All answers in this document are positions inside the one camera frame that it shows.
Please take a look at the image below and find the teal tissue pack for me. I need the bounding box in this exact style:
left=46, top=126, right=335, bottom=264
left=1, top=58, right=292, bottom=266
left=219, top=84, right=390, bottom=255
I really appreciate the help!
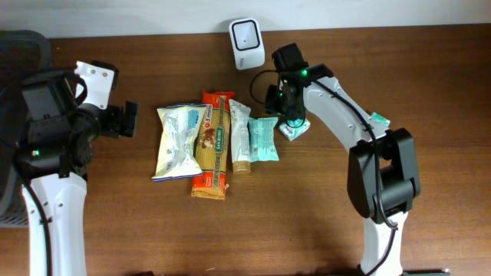
left=279, top=119, right=311, bottom=141
left=371, top=112, right=390, bottom=127

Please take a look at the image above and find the teal wet wipes packet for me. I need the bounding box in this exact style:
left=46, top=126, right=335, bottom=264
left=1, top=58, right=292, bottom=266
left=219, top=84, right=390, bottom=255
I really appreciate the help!
left=249, top=117, right=279, bottom=163

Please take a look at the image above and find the white cream tube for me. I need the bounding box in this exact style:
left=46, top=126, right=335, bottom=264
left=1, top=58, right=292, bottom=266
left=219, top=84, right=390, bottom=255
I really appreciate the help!
left=229, top=100, right=252, bottom=174

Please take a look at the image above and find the white chips bag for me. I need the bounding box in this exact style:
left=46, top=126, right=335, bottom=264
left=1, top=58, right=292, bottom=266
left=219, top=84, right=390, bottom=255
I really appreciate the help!
left=152, top=103, right=207, bottom=182

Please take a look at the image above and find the San Remo spaghetti packet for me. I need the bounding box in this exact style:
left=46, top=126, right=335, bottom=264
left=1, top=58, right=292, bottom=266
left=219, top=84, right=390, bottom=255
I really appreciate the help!
left=191, top=91, right=235, bottom=200

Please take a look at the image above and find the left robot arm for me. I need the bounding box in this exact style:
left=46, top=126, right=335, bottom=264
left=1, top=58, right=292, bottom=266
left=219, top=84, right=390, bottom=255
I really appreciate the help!
left=1, top=62, right=138, bottom=275

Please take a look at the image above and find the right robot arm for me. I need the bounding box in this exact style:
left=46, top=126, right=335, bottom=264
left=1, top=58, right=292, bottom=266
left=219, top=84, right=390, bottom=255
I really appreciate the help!
left=265, top=43, right=420, bottom=275

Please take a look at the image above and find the white barcode scanner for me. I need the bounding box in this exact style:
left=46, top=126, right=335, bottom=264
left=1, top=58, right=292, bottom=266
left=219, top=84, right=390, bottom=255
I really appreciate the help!
left=229, top=18, right=265, bottom=71

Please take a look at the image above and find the grey plastic basket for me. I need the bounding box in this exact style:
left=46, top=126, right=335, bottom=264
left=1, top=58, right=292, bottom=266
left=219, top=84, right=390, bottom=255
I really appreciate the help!
left=1, top=31, right=51, bottom=228

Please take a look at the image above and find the black left camera cable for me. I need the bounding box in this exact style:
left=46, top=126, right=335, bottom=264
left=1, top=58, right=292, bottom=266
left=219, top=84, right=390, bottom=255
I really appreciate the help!
left=0, top=67, right=89, bottom=276

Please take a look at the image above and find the black camera cable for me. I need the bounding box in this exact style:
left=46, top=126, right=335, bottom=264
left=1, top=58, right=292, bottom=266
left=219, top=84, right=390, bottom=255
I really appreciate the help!
left=0, top=67, right=89, bottom=276
left=249, top=69, right=400, bottom=276

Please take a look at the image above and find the black right camera cable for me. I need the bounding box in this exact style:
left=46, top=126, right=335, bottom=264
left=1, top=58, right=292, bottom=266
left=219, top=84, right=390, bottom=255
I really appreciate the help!
left=249, top=69, right=400, bottom=276

